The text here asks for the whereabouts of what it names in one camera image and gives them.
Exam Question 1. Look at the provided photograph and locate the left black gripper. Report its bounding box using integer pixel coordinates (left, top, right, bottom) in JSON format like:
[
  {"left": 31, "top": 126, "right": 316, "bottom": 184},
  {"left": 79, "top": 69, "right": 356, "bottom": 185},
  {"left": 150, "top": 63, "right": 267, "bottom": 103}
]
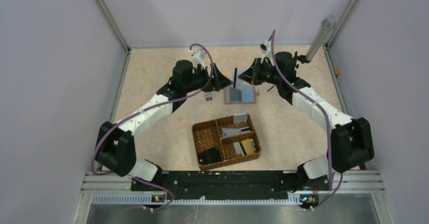
[{"left": 184, "top": 63, "right": 232, "bottom": 93}]

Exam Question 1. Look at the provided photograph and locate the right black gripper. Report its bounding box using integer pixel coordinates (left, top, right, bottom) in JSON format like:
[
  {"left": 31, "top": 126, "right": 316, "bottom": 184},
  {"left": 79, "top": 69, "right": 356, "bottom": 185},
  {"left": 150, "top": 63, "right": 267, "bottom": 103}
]
[{"left": 239, "top": 58, "right": 282, "bottom": 86}]

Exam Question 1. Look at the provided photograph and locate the silver striped card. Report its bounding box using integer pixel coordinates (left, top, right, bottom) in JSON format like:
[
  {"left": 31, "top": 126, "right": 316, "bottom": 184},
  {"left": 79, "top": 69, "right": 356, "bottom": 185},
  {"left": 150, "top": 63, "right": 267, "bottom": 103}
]
[{"left": 227, "top": 87, "right": 242, "bottom": 103}]

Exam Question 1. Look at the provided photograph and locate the brown leather card holder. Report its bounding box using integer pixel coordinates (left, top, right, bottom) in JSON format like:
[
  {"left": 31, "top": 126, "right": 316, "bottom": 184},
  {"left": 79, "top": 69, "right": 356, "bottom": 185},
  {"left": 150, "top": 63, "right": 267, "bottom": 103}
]
[{"left": 224, "top": 85, "right": 260, "bottom": 105}]

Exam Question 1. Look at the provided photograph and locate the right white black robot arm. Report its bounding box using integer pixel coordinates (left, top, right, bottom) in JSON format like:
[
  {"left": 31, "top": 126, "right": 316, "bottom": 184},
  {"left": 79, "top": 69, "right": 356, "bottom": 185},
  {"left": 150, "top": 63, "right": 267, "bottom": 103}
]
[{"left": 238, "top": 52, "right": 374, "bottom": 190}]

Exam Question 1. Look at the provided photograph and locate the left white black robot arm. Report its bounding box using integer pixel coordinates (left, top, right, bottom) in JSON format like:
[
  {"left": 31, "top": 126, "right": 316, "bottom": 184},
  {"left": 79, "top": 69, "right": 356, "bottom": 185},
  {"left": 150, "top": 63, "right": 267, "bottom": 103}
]
[{"left": 92, "top": 60, "right": 233, "bottom": 190}]

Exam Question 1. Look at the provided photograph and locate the grey card in basket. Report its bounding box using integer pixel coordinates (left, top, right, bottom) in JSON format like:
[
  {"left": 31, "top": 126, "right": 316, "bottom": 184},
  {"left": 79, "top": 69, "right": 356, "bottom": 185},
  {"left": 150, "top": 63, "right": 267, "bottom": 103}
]
[{"left": 221, "top": 127, "right": 252, "bottom": 139}]

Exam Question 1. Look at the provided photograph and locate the grey striped card beside gold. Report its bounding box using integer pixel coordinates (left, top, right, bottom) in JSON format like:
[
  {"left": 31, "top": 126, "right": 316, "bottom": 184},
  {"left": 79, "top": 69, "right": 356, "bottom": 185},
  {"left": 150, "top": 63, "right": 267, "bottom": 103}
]
[{"left": 233, "top": 142, "right": 242, "bottom": 155}]

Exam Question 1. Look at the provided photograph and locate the grey toy brick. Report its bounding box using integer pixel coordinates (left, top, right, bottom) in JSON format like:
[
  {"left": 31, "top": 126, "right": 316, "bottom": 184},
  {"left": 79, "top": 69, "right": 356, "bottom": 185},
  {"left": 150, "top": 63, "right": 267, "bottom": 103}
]
[{"left": 204, "top": 92, "right": 213, "bottom": 101}]

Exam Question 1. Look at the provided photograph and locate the black mini tripod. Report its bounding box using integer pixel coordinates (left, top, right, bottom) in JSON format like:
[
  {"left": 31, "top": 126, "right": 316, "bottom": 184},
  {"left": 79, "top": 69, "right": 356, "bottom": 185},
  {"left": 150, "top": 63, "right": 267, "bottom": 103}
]
[{"left": 269, "top": 52, "right": 311, "bottom": 94}]

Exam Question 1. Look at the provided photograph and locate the brown woven divided basket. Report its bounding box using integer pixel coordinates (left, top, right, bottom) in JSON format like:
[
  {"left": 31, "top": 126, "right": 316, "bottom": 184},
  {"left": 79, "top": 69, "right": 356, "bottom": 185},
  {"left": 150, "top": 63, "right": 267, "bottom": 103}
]
[{"left": 191, "top": 114, "right": 262, "bottom": 171}]

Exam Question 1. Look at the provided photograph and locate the black box in basket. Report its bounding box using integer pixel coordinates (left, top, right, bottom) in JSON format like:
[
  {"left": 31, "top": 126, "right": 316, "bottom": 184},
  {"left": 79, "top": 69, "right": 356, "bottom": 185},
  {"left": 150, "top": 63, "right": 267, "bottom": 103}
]
[{"left": 198, "top": 148, "right": 222, "bottom": 165}]

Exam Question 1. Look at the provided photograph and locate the grey metal pole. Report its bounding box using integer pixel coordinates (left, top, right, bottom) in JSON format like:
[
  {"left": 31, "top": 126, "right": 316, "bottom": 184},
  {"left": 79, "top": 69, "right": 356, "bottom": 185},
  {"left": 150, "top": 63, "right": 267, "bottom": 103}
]
[{"left": 305, "top": 15, "right": 337, "bottom": 63}]

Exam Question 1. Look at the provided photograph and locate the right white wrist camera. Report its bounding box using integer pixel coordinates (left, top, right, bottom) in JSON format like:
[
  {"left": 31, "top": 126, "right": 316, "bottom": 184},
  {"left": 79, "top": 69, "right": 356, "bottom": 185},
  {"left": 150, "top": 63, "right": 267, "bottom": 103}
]
[{"left": 260, "top": 39, "right": 272, "bottom": 60}]

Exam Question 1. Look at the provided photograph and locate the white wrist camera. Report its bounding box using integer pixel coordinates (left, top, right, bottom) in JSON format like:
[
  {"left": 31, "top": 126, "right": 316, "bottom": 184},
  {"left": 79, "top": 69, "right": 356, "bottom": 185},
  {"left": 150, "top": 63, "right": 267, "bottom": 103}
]
[
  {"left": 188, "top": 49, "right": 207, "bottom": 69},
  {"left": 260, "top": 39, "right": 272, "bottom": 60}
]

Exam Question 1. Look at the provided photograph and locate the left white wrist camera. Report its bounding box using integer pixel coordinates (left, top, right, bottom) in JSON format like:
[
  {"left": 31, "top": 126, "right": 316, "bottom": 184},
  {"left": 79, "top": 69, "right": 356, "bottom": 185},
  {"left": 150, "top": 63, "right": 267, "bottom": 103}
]
[{"left": 188, "top": 49, "right": 207, "bottom": 69}]

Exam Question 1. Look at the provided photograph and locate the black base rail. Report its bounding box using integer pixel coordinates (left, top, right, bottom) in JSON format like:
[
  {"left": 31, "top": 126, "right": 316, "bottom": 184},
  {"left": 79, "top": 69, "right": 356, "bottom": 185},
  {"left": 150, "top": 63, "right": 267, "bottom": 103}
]
[{"left": 131, "top": 170, "right": 331, "bottom": 203}]

